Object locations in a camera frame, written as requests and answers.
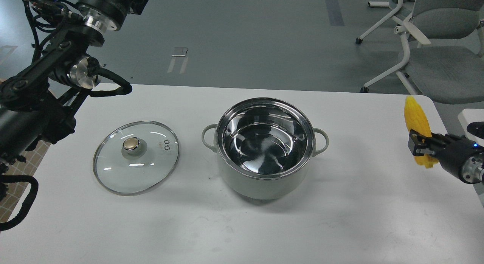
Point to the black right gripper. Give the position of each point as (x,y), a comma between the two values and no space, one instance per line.
(462,158)

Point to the beige checkered cloth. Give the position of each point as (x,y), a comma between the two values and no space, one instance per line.
(21,130)

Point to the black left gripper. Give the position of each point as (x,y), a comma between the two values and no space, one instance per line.
(104,15)

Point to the grey white office chair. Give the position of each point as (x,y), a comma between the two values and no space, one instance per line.
(442,42)

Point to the yellow corn cob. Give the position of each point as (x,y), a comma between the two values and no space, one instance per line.
(416,120)

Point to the pale green cooking pot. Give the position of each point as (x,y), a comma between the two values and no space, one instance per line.
(262,146)

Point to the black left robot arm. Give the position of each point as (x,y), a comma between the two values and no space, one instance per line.
(61,66)

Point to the glass pot lid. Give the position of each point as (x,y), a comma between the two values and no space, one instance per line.
(136,157)

